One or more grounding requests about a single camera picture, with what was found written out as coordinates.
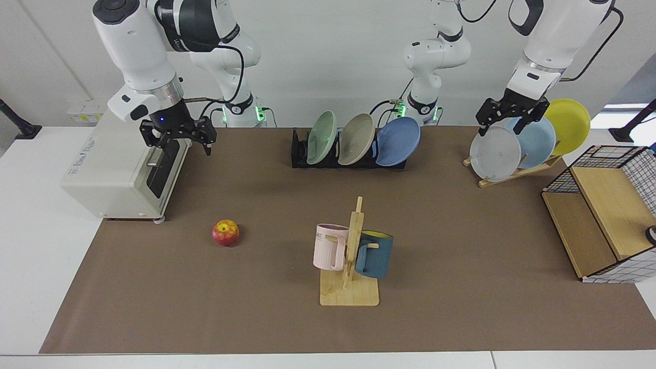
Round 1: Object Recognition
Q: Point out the red yellow apple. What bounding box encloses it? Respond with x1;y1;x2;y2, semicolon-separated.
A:
212;219;240;248

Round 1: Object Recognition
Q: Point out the light blue plate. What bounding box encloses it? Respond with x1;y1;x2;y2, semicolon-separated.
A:
505;115;557;170

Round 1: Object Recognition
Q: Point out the grey plate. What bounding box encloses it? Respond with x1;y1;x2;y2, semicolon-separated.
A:
469;126;522;182

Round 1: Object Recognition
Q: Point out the wooden plate rack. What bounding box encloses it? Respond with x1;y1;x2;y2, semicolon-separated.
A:
463;154;563;188

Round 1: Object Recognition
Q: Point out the yellow plate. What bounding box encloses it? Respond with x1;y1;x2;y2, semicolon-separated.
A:
537;98;591;156

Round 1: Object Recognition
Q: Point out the black dish rack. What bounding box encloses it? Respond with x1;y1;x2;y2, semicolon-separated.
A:
291;128;408;170

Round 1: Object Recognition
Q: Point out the pale green plate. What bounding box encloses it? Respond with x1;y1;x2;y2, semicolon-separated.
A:
306;111;338;165

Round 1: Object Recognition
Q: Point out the beige plate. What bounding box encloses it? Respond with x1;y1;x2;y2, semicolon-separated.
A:
338;113;376;166

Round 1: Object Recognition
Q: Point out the pale toaster oven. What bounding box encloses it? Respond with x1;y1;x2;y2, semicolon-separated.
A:
60;102;193;222

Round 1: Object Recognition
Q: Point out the black stand foot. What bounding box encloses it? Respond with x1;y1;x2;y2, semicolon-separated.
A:
0;98;43;140
608;99;656;143

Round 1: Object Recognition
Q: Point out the pink cup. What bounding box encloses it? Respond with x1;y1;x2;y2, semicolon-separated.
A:
313;223;350;271

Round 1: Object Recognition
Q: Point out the brown table cloth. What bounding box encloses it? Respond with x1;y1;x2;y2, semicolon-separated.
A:
39;126;656;354

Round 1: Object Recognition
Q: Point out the dark blue cup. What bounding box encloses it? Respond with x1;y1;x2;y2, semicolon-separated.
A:
355;231;394;279

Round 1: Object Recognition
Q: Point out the wooden cup stand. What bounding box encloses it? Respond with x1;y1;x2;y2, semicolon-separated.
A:
320;196;380;307

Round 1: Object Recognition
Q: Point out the black base cable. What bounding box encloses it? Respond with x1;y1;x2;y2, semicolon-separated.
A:
200;100;226;121
370;77;414;128

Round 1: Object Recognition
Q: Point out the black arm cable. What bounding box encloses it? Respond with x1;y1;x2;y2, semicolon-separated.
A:
184;44;245;106
559;6;625;83

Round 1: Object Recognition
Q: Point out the white wall socket strip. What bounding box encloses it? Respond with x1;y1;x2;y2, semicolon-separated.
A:
67;99;111;124

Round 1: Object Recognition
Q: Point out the wire basket with wooden floor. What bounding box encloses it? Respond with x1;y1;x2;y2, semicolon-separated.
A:
542;145;656;284

